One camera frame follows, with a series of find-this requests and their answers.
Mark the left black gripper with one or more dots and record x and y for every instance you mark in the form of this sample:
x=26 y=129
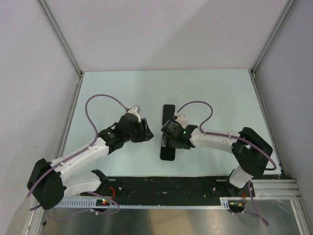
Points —
x=145 y=134

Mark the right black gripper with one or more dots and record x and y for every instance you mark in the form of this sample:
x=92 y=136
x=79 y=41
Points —
x=173 y=145

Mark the black smartphone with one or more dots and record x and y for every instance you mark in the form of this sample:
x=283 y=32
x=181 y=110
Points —
x=167 y=153
x=168 y=113

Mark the black phone case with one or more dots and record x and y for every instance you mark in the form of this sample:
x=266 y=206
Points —
x=165 y=141

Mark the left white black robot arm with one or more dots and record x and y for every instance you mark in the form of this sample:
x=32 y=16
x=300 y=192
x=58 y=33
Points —
x=52 y=181

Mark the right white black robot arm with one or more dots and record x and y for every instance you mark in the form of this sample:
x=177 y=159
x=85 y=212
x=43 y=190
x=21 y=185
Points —
x=251 y=151

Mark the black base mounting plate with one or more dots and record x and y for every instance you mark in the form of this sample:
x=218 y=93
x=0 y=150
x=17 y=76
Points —
x=171 y=191

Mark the left controller board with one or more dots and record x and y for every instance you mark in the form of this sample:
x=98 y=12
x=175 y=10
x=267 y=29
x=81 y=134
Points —
x=104 y=202

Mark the controller board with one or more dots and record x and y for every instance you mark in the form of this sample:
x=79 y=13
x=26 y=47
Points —
x=236 y=207
x=104 y=202

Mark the right controller board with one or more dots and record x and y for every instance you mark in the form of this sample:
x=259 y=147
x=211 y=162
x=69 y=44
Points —
x=236 y=207

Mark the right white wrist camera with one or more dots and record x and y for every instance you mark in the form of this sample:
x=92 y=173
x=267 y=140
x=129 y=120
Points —
x=181 y=119

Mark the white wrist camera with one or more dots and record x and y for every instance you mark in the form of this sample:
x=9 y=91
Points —
x=181 y=119
x=135 y=110

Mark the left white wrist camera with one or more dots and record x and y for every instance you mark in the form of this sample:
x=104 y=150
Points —
x=135 y=110

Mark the grey slotted cable duct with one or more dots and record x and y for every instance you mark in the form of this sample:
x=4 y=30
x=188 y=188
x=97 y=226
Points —
x=90 y=203

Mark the left aluminium frame post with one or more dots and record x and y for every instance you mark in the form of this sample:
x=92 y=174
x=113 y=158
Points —
x=59 y=35

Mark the aluminium frame post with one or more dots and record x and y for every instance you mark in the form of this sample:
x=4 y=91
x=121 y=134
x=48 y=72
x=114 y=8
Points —
x=282 y=19
x=59 y=35

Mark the right aluminium frame post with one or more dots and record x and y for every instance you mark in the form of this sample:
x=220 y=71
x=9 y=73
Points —
x=282 y=19

